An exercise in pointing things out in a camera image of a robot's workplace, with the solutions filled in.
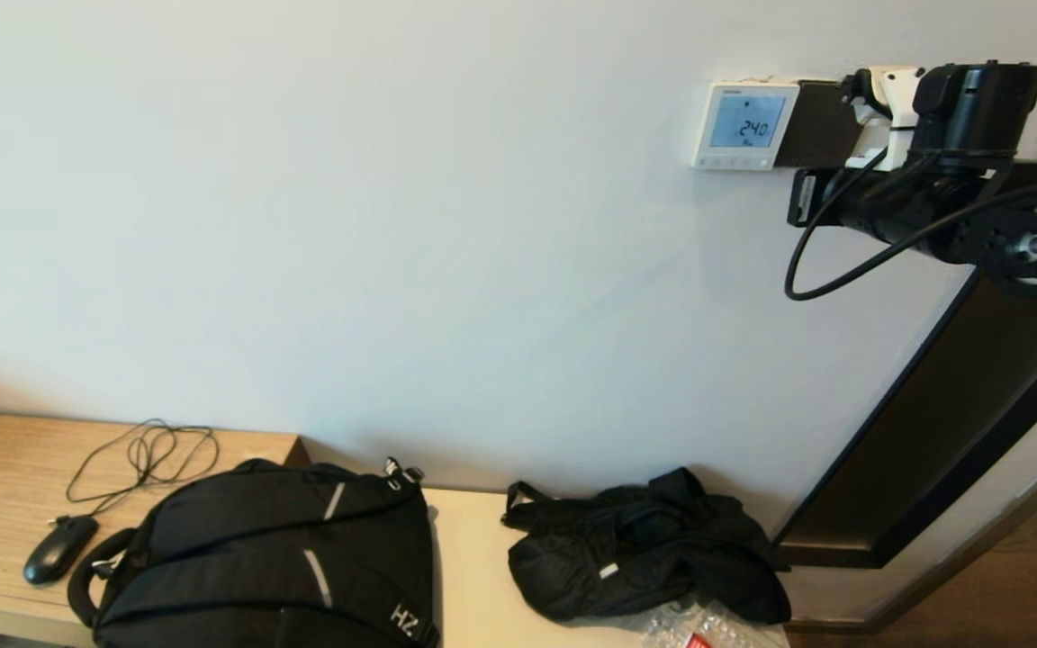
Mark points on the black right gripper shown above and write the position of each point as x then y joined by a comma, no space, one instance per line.
820,193

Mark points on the white wall thermostat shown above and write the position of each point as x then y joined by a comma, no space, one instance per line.
743,121

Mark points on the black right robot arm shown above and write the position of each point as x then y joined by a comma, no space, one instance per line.
978,99

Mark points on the small crumpled black bag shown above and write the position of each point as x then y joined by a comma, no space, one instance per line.
626,549

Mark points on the clear plastic bottle red label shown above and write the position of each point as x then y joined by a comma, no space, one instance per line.
689,630

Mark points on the cream low bench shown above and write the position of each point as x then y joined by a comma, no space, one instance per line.
473,576

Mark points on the large black backpack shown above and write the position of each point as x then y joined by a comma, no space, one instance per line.
257,540

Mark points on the black computer mouse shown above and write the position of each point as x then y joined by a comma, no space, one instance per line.
59,551

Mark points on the light wooden desk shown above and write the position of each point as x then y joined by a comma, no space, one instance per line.
5,477

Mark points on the dark brown wall switch plate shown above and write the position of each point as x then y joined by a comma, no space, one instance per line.
820,126

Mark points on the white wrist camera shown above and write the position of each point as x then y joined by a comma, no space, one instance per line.
897,90

